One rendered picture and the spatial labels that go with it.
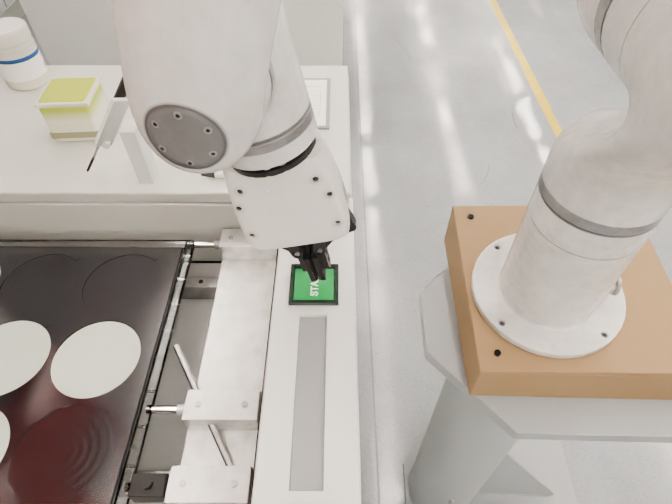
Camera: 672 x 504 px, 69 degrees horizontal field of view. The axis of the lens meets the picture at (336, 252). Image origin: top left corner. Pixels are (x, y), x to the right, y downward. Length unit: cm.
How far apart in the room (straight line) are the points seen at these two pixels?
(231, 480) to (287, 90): 37
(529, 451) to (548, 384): 91
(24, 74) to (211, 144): 73
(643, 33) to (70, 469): 62
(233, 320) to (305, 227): 23
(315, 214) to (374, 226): 153
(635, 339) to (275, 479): 46
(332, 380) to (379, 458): 100
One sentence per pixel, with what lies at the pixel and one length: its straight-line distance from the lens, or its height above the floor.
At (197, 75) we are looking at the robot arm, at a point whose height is 129.
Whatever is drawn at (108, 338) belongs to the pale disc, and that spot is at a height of 90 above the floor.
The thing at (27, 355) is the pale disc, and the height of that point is 90.
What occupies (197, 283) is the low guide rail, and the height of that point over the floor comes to 85.
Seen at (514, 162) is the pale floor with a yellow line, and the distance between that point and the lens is 240.
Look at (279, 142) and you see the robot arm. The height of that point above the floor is 119.
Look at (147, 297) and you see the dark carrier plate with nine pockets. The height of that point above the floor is 90.
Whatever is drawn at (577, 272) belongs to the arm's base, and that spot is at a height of 101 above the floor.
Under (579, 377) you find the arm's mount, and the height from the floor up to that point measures 88.
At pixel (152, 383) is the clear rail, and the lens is 60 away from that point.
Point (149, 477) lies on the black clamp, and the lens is 56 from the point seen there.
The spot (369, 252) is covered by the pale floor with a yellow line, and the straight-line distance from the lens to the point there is 187.
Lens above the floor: 141
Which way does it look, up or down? 49 degrees down
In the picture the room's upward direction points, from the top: straight up
